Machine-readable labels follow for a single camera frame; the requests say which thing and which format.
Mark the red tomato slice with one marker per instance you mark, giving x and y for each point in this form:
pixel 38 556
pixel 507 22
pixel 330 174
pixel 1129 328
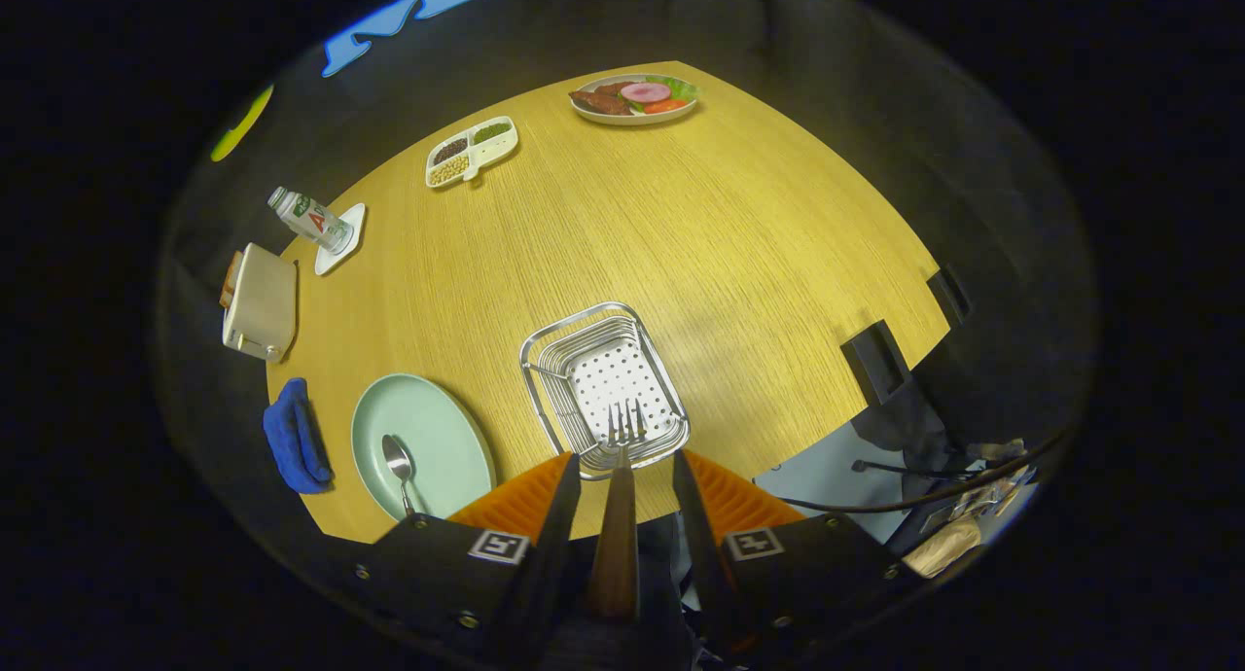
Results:
pixel 665 107

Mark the white plate of food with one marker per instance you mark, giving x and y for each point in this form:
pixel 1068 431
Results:
pixel 622 118

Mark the pale green plate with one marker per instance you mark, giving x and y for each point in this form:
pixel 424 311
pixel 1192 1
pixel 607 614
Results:
pixel 438 428

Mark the thin black stand bar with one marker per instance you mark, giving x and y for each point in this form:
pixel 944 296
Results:
pixel 905 469

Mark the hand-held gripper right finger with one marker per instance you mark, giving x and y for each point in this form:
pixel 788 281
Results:
pixel 695 545

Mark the steel spoon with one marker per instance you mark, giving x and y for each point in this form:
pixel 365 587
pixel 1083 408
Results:
pixel 395 455

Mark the blue cloth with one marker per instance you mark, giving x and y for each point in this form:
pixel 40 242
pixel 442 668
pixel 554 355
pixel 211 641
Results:
pixel 292 438

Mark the cream white toaster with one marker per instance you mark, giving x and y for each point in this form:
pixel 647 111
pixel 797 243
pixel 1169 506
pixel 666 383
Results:
pixel 263 301

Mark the brown toast slice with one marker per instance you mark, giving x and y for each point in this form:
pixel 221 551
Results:
pixel 236 267
pixel 226 288

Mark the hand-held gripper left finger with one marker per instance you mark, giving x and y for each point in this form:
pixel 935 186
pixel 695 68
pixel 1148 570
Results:
pixel 554 545

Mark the large black table clamp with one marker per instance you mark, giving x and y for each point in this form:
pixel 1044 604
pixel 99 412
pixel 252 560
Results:
pixel 875 360

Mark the small labelled drink bottle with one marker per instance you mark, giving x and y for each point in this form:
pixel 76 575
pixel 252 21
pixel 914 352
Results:
pixel 311 219

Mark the white square coaster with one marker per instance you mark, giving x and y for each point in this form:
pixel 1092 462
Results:
pixel 336 260

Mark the pink ham slice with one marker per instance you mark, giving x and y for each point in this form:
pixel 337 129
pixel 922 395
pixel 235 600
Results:
pixel 646 92

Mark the small black table clamp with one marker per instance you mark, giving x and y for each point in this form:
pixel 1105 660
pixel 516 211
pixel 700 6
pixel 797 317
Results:
pixel 949 295

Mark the crumpled brown paper bag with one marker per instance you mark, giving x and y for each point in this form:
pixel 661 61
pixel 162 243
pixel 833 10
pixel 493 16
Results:
pixel 942 547

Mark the brown meat slice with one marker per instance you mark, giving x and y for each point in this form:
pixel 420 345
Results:
pixel 598 100

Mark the white divided bean dish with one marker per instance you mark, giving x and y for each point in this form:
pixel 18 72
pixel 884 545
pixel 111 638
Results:
pixel 491 151

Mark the green lettuce leaf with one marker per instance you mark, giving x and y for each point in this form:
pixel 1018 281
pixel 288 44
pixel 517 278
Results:
pixel 684 88

